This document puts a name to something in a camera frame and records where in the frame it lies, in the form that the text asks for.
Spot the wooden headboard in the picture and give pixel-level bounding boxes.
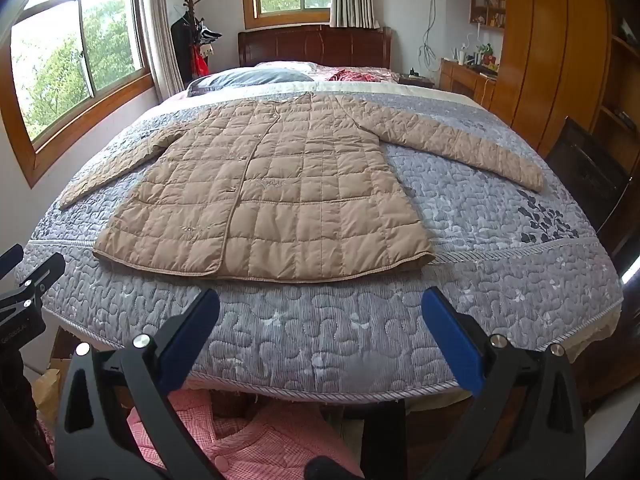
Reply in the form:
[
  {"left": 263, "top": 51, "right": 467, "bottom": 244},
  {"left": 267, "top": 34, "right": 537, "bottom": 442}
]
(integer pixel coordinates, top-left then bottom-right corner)
[{"left": 237, "top": 25, "right": 393, "bottom": 68}]

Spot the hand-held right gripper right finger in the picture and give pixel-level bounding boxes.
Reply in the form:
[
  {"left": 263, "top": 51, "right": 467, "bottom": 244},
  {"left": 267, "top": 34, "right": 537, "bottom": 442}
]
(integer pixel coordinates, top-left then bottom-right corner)
[{"left": 421, "top": 286, "right": 587, "bottom": 480}]

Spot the dark nightstand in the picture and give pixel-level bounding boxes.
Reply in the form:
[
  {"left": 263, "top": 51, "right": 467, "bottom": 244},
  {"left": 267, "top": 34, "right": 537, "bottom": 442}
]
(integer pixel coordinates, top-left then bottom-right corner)
[{"left": 400, "top": 67, "right": 436, "bottom": 89}]

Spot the wooden wardrobe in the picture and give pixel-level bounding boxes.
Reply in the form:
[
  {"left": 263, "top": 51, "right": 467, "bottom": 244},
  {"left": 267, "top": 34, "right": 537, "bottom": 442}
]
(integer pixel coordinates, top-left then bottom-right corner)
[{"left": 447, "top": 0, "right": 640, "bottom": 161}]

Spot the tan quilted jacket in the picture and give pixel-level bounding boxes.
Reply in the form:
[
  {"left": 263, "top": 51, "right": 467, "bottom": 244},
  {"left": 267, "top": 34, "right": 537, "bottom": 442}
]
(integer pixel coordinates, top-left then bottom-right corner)
[{"left": 59, "top": 91, "right": 546, "bottom": 283}]

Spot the pink checked clothing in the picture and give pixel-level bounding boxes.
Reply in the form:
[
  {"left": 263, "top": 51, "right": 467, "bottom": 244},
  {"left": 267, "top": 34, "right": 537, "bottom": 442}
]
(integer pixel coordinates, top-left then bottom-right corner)
[{"left": 127, "top": 390, "right": 366, "bottom": 480}]

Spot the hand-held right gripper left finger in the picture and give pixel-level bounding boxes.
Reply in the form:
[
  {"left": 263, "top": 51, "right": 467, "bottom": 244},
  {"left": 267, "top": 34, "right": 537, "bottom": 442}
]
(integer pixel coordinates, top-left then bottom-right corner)
[{"left": 54, "top": 287, "right": 236, "bottom": 480}]

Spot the red cloth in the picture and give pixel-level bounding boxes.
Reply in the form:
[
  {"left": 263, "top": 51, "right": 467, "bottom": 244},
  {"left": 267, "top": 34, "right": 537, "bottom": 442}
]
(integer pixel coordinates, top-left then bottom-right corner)
[{"left": 327, "top": 69, "right": 383, "bottom": 83}]

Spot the pink bedsheet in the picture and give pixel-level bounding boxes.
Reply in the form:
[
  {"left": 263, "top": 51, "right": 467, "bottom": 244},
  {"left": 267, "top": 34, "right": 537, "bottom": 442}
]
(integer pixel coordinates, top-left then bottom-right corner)
[{"left": 255, "top": 61, "right": 401, "bottom": 83}]

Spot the cardboard box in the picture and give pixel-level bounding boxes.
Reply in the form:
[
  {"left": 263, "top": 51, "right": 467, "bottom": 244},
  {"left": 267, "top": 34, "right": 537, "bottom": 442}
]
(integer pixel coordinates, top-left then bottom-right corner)
[{"left": 35, "top": 330, "right": 76, "bottom": 426}]

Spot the grey quilted bedspread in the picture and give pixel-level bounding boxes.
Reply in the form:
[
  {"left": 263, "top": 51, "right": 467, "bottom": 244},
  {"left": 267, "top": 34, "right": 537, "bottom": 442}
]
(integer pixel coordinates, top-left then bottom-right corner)
[{"left": 15, "top": 82, "right": 626, "bottom": 403}]

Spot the black chair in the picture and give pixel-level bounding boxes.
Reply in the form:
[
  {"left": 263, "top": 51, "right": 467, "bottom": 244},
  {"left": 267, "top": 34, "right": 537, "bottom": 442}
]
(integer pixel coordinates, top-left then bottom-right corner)
[{"left": 545, "top": 116, "right": 633, "bottom": 256}]

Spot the large wooden window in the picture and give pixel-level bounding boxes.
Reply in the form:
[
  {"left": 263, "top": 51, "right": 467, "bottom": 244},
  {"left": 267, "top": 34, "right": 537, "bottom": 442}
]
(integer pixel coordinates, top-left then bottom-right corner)
[{"left": 0, "top": 0, "right": 156, "bottom": 188}]

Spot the wooden wall shelf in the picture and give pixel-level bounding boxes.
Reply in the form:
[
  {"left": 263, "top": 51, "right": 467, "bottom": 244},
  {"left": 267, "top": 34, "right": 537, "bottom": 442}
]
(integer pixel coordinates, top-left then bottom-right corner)
[{"left": 470, "top": 0, "right": 508, "bottom": 28}]

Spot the wooden desk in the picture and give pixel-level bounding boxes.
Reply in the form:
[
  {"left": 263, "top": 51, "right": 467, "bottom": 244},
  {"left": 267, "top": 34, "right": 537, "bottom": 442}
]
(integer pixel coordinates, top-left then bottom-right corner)
[{"left": 440, "top": 57, "right": 498, "bottom": 106}]

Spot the beige curtain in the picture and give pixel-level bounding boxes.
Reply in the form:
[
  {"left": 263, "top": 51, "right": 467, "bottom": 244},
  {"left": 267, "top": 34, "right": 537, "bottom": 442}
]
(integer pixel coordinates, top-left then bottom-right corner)
[{"left": 137, "top": 0, "right": 186, "bottom": 103}]

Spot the white hanging cable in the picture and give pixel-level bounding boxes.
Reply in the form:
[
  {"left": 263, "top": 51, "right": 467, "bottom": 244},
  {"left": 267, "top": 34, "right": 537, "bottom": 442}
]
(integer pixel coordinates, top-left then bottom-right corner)
[{"left": 419, "top": 7, "right": 442, "bottom": 63}]

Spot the grey pillow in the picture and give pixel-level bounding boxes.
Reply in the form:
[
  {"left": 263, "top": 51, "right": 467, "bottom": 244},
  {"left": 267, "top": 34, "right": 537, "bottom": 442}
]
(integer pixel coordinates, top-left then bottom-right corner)
[{"left": 187, "top": 68, "right": 316, "bottom": 97}]

